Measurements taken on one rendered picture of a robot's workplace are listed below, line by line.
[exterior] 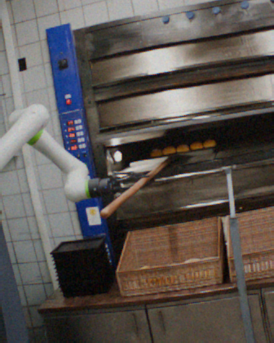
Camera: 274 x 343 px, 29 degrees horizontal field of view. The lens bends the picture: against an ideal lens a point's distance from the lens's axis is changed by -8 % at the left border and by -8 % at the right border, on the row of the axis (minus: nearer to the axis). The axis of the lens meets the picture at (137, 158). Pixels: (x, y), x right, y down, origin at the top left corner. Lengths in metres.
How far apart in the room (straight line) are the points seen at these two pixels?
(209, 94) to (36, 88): 1.05
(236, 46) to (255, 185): 0.82
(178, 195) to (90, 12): 1.21
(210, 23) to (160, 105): 0.59
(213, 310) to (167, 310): 0.24
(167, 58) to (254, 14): 0.59
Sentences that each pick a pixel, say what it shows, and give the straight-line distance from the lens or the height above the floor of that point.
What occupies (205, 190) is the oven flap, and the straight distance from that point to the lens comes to 3.14.
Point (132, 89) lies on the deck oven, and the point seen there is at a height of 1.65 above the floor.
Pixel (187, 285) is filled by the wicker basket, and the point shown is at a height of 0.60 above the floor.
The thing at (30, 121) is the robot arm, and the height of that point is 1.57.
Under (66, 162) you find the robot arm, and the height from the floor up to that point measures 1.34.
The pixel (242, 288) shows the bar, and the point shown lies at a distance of 2.65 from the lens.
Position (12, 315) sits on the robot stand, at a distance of 2.52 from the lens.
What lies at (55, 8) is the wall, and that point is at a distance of 3.33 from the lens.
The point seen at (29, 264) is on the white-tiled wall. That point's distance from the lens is 3.51.
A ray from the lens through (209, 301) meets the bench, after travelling 2.74.
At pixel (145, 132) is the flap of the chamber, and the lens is 2.99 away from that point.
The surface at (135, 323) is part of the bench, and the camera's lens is 2.83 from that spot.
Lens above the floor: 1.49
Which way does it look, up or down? 4 degrees down
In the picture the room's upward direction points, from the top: 11 degrees counter-clockwise
